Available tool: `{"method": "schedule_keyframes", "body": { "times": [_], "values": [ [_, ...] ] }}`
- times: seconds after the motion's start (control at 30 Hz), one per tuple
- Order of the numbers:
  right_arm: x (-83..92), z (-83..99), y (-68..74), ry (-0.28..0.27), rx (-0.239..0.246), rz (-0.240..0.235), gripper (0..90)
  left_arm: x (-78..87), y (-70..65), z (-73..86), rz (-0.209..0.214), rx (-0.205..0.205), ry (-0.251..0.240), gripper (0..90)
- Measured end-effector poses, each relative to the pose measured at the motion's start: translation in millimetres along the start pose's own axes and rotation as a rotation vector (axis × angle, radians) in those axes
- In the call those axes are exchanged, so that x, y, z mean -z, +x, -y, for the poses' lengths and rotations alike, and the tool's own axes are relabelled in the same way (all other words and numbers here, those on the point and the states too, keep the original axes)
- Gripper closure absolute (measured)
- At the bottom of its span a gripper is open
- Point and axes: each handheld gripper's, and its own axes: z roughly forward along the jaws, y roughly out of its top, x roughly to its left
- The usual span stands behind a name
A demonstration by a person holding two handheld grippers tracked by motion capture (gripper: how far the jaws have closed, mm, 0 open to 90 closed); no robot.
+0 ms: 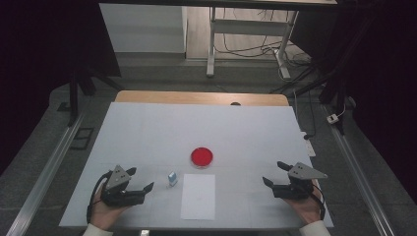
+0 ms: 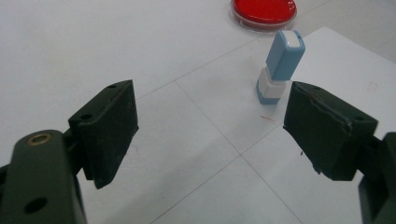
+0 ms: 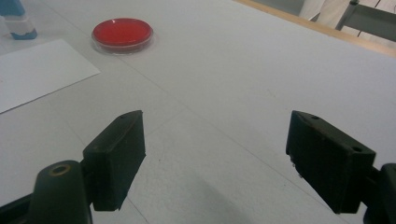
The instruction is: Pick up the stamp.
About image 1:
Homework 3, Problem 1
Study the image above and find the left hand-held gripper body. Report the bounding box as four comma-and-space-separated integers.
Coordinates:
100, 164, 146, 208

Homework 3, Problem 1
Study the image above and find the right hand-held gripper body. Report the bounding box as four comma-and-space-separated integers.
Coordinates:
272, 161, 328, 201

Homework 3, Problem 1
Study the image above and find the small blue white stamp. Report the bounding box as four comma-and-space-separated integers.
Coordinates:
167, 170, 179, 188

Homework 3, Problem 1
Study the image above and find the white paper sheet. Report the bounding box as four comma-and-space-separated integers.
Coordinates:
180, 173, 216, 221

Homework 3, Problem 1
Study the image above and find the round red ink pad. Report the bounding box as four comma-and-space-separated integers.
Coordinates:
190, 147, 214, 169

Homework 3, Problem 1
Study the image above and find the person's left hand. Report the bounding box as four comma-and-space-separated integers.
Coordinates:
89, 183, 133, 231

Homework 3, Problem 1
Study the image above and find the person's right hand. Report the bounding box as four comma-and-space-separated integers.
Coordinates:
283, 178, 326, 227

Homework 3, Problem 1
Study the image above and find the white power strip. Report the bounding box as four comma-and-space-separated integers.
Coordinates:
301, 131, 317, 157

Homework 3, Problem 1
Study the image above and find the large white table mat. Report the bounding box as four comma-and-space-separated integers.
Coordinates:
58, 101, 334, 229

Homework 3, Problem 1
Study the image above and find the black metal stand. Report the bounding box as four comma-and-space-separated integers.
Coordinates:
57, 65, 124, 128

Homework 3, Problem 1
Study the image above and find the black curtain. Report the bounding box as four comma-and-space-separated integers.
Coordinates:
291, 0, 417, 205
0, 0, 122, 175

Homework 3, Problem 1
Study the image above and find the white cabinet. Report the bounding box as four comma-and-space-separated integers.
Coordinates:
98, 3, 188, 54

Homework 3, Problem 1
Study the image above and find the right hand-held gripper cable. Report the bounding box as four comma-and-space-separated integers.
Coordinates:
308, 183, 328, 221

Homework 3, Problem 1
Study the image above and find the aluminium rail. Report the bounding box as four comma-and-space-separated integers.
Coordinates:
6, 112, 87, 236
323, 104, 396, 236

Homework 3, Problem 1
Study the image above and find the tangle of black floor cables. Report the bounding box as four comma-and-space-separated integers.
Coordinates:
214, 8, 313, 67

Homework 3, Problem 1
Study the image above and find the white desk frame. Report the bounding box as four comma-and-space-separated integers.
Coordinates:
206, 7, 300, 80

